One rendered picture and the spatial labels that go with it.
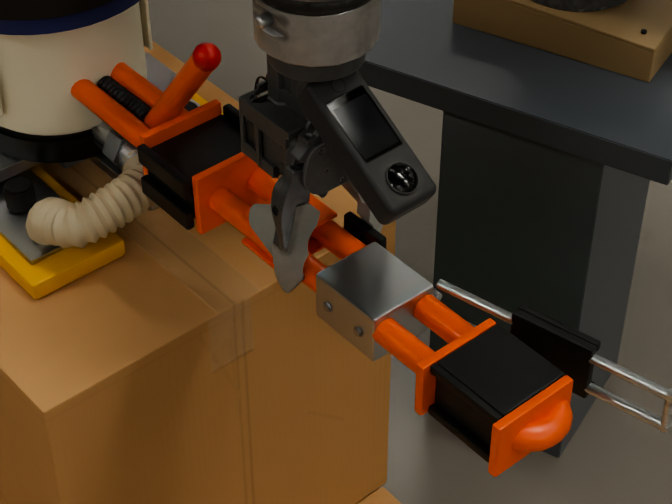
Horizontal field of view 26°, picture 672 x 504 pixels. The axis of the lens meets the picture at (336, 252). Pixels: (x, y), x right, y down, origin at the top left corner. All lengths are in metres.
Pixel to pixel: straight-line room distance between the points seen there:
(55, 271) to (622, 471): 1.34
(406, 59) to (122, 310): 0.78
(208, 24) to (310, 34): 2.48
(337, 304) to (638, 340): 1.61
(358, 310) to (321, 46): 0.21
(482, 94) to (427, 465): 0.75
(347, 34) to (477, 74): 0.96
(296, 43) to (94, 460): 0.48
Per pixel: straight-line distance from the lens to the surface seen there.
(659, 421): 1.07
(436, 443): 2.46
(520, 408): 1.01
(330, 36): 1.00
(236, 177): 1.22
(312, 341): 1.42
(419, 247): 2.82
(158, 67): 1.53
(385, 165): 1.03
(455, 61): 1.98
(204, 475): 1.43
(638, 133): 1.88
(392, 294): 1.10
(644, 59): 1.96
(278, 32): 1.01
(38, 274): 1.33
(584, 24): 1.97
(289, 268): 1.12
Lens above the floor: 1.84
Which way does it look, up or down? 41 degrees down
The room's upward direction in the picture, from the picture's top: straight up
